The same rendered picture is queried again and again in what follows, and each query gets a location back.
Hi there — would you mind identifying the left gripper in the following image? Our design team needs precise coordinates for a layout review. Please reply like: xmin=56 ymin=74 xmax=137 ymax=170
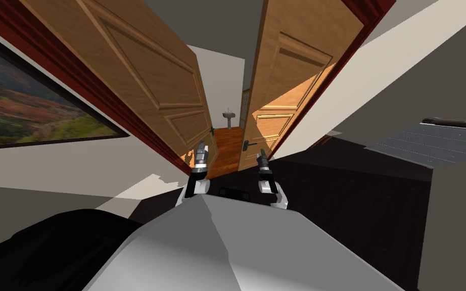
xmin=193 ymin=141 xmax=211 ymax=169

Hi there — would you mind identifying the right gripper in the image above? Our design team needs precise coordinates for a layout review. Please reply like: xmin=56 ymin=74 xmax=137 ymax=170
xmin=256 ymin=149 xmax=274 ymax=176

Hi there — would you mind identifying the wooden panelled door leaf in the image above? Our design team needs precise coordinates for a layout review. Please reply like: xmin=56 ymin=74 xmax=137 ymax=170
xmin=18 ymin=0 xmax=220 ymax=179
xmin=237 ymin=0 xmax=366 ymax=172

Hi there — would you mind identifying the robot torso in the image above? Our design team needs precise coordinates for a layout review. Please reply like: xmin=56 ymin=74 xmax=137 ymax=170
xmin=82 ymin=186 xmax=404 ymax=291

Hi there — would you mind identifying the grey bed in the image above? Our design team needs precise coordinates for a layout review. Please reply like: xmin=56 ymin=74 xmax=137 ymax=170
xmin=364 ymin=116 xmax=466 ymax=169

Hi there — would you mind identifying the framed landscape picture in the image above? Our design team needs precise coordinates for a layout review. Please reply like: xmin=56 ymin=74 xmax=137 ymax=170
xmin=0 ymin=23 xmax=131 ymax=152

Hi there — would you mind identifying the white pedestal sink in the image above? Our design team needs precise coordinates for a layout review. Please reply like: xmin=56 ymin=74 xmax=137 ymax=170
xmin=222 ymin=108 xmax=237 ymax=130

